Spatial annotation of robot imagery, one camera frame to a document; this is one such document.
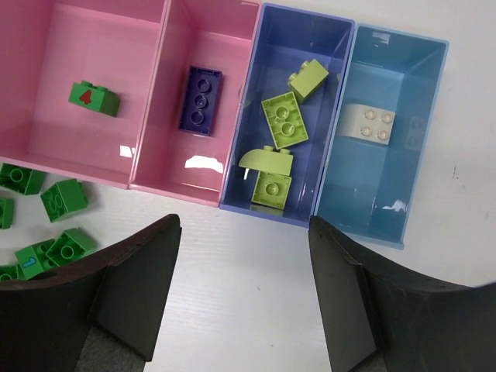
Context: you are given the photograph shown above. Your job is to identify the beige lego brick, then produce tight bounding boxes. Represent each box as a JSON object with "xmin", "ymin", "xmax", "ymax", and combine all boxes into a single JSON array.
[{"xmin": 337, "ymin": 104, "xmax": 395, "ymax": 145}]

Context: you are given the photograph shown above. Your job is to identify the lime lego in container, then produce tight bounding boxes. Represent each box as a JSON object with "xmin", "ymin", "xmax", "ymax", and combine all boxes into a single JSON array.
[{"xmin": 288, "ymin": 59, "xmax": 329, "ymax": 104}]

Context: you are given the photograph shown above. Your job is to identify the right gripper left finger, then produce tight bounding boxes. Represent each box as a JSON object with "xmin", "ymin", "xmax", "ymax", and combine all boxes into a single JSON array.
[{"xmin": 1, "ymin": 214, "xmax": 182, "ymax": 371}]

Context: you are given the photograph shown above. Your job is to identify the large pink container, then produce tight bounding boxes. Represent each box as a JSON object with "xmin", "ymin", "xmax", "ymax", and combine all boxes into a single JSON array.
[{"xmin": 1, "ymin": 1, "xmax": 167, "ymax": 188}]

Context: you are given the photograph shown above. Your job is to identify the green lego brick top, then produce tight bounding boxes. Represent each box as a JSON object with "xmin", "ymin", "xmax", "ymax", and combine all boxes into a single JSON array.
[{"xmin": 1, "ymin": 163, "xmax": 47, "ymax": 195}]

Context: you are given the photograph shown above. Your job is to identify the purple blue container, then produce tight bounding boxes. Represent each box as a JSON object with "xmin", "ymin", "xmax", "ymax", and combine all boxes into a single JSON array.
[{"xmin": 220, "ymin": 3, "xmax": 355, "ymax": 227}]

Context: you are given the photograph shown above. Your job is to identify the purple lego brick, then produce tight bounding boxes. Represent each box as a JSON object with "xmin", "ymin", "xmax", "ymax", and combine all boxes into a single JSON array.
[{"xmin": 179, "ymin": 66, "xmax": 223, "ymax": 136}]

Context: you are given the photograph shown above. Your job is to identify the lime lego brick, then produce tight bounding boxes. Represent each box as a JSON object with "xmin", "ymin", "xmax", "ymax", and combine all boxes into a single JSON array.
[{"xmin": 261, "ymin": 91, "xmax": 309, "ymax": 150}]

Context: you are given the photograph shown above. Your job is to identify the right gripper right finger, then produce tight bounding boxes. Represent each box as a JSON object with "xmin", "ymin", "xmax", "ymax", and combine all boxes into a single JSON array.
[{"xmin": 308, "ymin": 216, "xmax": 495, "ymax": 371}]

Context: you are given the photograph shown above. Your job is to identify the pale yellow lego brick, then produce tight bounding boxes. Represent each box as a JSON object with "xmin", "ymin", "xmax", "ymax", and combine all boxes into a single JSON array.
[{"xmin": 238, "ymin": 146, "xmax": 294, "ymax": 210}]

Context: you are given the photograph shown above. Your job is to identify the small green lego brick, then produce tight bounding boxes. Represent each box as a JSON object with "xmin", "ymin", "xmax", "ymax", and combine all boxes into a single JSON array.
[{"xmin": 15, "ymin": 239, "xmax": 57, "ymax": 280}]

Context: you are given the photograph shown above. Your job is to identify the green L-shaped lego brick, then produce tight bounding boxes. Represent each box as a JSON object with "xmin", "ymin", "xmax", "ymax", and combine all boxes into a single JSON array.
[{"xmin": 0, "ymin": 198, "xmax": 15, "ymax": 229}]

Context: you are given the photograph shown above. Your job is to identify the small pink container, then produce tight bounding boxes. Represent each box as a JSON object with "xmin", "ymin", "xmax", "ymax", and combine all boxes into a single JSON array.
[{"xmin": 130, "ymin": 1, "xmax": 260, "ymax": 206}]

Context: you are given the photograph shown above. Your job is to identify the light blue container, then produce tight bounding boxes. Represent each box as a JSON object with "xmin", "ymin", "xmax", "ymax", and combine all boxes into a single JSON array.
[{"xmin": 315, "ymin": 24, "xmax": 449, "ymax": 248}]

